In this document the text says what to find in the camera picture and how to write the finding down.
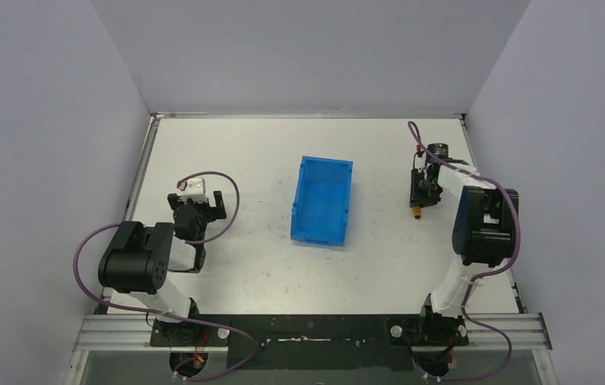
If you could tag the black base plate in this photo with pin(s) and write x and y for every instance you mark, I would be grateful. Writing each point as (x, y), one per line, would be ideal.
(446, 333)

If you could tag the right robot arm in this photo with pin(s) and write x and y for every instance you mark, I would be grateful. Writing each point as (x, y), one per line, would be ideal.
(484, 231)

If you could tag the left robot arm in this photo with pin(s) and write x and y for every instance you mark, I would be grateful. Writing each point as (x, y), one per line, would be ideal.
(139, 257)

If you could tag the orange black screwdriver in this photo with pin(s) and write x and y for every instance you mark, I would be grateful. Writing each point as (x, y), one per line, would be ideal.
(417, 212)

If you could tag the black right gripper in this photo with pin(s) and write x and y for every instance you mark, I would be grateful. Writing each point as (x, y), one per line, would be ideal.
(418, 198)

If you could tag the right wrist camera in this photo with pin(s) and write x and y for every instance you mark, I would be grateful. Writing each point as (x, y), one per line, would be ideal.
(441, 151)

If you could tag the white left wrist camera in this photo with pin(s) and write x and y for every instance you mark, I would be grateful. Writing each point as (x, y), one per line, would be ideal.
(193, 190)

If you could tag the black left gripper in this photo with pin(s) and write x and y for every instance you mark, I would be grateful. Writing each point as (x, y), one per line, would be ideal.
(196, 204)

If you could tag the blue plastic bin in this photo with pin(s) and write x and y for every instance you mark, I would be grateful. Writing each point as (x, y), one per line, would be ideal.
(321, 206)

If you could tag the aluminium front rail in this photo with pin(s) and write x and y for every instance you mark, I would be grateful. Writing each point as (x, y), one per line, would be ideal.
(138, 332)

